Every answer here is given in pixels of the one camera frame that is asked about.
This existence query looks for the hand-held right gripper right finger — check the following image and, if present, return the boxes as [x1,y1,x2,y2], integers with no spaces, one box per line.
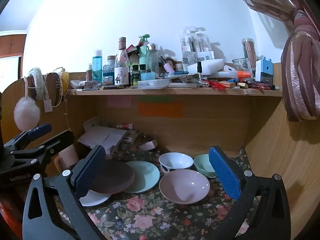
[208,145,292,240]

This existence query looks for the wide glass jar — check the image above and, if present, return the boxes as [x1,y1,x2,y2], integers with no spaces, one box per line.
[232,58,253,74]

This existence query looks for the dotted brown headband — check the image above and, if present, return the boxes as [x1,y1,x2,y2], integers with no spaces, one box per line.
[46,72,63,107]

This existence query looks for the white string with tags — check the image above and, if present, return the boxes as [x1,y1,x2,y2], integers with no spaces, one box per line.
[63,97,71,131]

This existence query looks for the clear bottle with silver cap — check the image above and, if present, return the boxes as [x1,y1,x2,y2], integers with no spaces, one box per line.
[147,42,160,76]

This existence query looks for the mint green bowl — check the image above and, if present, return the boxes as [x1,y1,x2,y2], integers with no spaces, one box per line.
[193,154,217,179]

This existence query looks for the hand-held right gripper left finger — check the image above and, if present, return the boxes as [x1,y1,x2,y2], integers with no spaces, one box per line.
[22,144,110,240]

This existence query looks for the bundle of red pencils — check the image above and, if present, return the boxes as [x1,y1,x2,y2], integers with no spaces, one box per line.
[247,82,273,91]

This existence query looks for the pink spray bottle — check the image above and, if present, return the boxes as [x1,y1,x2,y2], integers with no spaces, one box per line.
[160,55,176,74]

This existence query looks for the toothbrush pack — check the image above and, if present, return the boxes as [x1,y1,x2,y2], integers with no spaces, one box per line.
[178,26,216,72]

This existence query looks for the labelled clear glass bottle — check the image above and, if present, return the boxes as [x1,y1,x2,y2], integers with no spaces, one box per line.
[114,37,131,87]

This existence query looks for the pink plate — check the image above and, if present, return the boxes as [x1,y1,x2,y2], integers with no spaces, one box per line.
[159,169,211,205]

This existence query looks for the stack of white papers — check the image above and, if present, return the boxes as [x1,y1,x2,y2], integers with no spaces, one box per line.
[77,117,128,156]

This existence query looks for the clear glass jar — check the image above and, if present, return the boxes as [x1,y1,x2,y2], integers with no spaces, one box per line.
[102,56,117,86]

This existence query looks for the small white device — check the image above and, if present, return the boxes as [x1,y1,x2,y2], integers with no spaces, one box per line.
[70,79,88,89]

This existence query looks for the brown plate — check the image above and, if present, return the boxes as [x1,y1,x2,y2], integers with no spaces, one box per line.
[90,159,136,194]

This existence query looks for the dark floral tablecloth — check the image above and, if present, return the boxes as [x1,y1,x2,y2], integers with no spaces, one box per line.
[50,141,260,240]

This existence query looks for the person's orange clothing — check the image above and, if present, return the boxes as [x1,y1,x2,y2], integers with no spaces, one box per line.
[0,197,23,240]

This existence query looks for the large light blue bowl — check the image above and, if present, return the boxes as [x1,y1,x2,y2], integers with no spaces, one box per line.
[122,160,161,194]

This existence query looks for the glue bottle with orange cap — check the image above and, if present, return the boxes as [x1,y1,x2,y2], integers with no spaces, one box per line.
[217,70,252,79]

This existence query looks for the clear tube of pencils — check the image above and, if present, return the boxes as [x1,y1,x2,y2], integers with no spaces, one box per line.
[241,38,257,68]

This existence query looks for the white plate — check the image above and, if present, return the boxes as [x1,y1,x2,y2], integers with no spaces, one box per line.
[79,189,112,207]

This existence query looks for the yellow headband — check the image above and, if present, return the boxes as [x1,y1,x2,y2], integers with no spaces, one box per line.
[60,67,70,96]

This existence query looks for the striped mauve curtain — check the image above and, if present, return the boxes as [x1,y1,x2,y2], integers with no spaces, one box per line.
[224,0,320,122]

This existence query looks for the pink sticky note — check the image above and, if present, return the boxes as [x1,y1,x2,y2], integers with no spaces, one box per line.
[107,96,132,108]

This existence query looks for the blue liquid bottle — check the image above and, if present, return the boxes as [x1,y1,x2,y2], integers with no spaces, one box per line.
[92,49,104,83]

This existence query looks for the white fluffy earmuffs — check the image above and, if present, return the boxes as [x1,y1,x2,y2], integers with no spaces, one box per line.
[13,67,49,132]

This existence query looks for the stack of printed booklets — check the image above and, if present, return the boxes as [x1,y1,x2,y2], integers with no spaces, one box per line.
[122,129,143,146]

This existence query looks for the clear plastic container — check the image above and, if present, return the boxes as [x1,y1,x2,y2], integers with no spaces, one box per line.
[137,79,171,90]

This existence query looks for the blue white pencil sharpener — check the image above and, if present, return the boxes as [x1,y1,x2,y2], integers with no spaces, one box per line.
[254,57,275,84]

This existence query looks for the small white box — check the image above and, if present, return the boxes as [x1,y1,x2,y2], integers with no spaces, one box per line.
[138,139,159,151]

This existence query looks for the green pump bottle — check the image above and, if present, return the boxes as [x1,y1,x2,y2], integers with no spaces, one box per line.
[138,34,151,67]

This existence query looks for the red tassel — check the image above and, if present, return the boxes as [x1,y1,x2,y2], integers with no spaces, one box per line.
[203,78,227,91]

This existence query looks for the wooden cabinet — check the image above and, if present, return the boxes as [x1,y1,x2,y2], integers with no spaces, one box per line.
[0,30,27,58]

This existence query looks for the green sticky note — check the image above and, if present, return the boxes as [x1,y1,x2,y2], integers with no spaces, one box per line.
[138,96,173,104]

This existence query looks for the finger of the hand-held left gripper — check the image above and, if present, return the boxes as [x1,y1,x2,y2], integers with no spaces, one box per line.
[3,123,52,153]
[10,129,75,173]

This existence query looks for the wooden shelf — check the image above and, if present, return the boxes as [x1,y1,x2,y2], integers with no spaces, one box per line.
[66,87,283,97]

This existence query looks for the orange sticky note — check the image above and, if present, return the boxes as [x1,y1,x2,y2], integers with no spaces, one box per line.
[137,102,184,118]

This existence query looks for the white bowl with black spots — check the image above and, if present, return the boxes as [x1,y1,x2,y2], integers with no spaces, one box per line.
[159,152,194,173]

